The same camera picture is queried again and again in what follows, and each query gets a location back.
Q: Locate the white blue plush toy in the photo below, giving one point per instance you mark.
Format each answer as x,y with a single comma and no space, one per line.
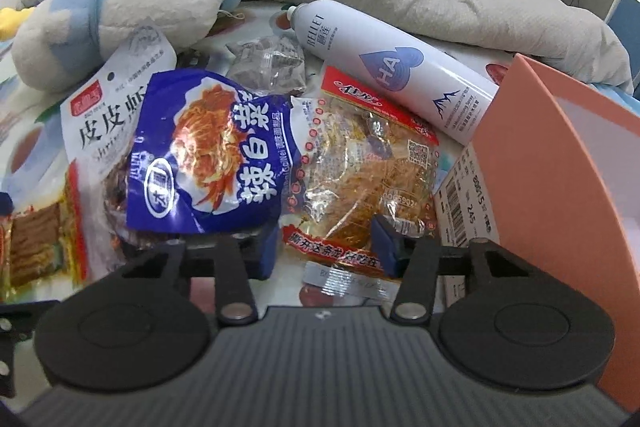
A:
59,43

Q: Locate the white spray bottle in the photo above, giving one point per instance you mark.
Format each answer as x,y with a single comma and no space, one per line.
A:
406,70

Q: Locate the small clear silver wrapper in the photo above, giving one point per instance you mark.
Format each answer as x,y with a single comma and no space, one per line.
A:
274,64

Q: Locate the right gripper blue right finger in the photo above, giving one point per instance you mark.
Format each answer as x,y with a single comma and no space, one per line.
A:
393,249

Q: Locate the blue noodle snack packet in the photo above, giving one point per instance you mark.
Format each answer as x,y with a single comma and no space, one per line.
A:
209,156

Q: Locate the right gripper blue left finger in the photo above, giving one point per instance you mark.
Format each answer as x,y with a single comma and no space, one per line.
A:
267,250

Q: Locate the pink storage box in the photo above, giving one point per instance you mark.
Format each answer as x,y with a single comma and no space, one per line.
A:
552,174

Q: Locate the blue chair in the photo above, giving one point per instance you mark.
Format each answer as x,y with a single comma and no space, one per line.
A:
625,22

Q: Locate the red clear crispy snack packet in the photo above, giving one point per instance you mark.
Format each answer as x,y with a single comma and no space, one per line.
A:
361,157

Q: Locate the white shrimp snack packet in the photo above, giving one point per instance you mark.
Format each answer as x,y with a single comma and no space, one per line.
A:
98,125

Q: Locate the yellow red cracker packet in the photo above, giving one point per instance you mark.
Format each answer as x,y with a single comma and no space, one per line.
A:
40,247

